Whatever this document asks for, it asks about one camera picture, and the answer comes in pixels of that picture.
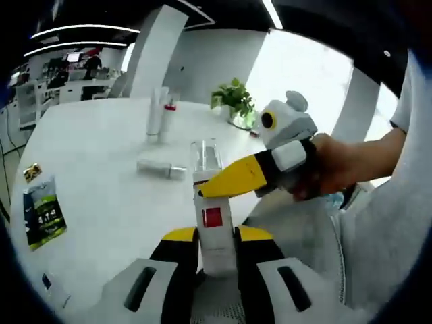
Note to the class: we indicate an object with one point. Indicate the glass vase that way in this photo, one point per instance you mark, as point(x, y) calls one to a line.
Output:
point(241, 122)

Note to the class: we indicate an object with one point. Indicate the white skincare tube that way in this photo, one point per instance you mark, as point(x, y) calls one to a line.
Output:
point(154, 114)

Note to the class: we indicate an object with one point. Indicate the green skincare sachet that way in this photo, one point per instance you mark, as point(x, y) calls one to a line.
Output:
point(45, 216)

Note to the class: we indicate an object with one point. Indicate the clear skincare sachet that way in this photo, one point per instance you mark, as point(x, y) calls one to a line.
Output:
point(55, 292)

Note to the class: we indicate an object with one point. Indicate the gold skincare sachet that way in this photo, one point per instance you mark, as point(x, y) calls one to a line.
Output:
point(32, 172)

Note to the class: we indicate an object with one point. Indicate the grey mesh chair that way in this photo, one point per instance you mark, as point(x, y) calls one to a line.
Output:
point(303, 236)

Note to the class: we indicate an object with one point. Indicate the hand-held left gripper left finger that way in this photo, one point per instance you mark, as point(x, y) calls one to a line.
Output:
point(175, 270)

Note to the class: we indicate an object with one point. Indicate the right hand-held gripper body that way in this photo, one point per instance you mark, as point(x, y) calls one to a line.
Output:
point(290, 125)

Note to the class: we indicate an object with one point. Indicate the green potted plant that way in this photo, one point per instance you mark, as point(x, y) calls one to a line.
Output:
point(233, 94)

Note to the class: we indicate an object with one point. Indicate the person's right hand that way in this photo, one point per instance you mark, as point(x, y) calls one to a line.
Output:
point(334, 168)

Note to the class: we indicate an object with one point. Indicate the person's grey clothing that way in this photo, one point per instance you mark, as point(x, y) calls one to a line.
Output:
point(388, 243)

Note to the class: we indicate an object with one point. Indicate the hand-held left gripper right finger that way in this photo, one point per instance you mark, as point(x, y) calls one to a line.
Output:
point(249, 270)

